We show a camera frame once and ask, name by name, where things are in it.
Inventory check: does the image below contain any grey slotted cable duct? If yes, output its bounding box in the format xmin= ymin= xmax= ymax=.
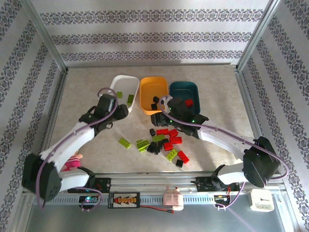
xmin=32 ymin=194 xmax=251 ymax=205

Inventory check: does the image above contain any orange plastic container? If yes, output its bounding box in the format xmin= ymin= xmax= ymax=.
xmin=139 ymin=76 xmax=169 ymax=116

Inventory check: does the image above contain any white power adapter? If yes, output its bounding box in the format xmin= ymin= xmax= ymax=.
xmin=248 ymin=188 xmax=275 ymax=213

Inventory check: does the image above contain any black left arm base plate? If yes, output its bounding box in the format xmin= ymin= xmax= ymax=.
xmin=67 ymin=177 xmax=112 ymax=194

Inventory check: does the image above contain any red wire bundle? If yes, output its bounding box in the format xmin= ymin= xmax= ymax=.
xmin=213 ymin=186 xmax=233 ymax=204

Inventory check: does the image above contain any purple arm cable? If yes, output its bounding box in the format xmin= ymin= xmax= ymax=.
xmin=35 ymin=87 xmax=119 ymax=213
xmin=158 ymin=95 xmax=290 ymax=211

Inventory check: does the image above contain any black hub with lights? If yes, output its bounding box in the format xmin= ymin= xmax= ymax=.
xmin=79 ymin=195 xmax=100 ymax=204

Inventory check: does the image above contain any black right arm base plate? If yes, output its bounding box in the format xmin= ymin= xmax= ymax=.
xmin=197 ymin=177 xmax=241 ymax=193

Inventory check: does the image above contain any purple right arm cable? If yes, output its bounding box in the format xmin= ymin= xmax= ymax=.
xmin=158 ymin=95 xmax=290 ymax=211

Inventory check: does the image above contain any pink tape-wrapped box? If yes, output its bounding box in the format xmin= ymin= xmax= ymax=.
xmin=162 ymin=187 xmax=185 ymax=212

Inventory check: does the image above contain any red and black wire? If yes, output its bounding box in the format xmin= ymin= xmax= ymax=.
xmin=140 ymin=204 xmax=175 ymax=215

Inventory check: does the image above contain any white plastic container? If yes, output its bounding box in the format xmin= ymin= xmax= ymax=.
xmin=110 ymin=74 xmax=140 ymax=114

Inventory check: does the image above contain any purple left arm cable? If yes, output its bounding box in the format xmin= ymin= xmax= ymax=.
xmin=35 ymin=87 xmax=119 ymax=213

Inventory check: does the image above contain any aluminium frame post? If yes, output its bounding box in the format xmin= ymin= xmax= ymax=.
xmin=20 ymin=0 xmax=70 ymax=73
xmin=236 ymin=0 xmax=286 ymax=72

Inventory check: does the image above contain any aluminium mounting rail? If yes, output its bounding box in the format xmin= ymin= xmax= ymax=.
xmin=23 ymin=172 xmax=284 ymax=194

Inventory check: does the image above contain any teal plastic container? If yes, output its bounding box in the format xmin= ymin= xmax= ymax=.
xmin=168 ymin=81 xmax=200 ymax=116

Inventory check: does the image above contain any black power distribution board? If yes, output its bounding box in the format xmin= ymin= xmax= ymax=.
xmin=108 ymin=192 xmax=141 ymax=210

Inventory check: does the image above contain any aluminium side rail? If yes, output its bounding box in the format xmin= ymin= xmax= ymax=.
xmin=32 ymin=69 xmax=70 ymax=177
xmin=234 ymin=69 xmax=282 ymax=176

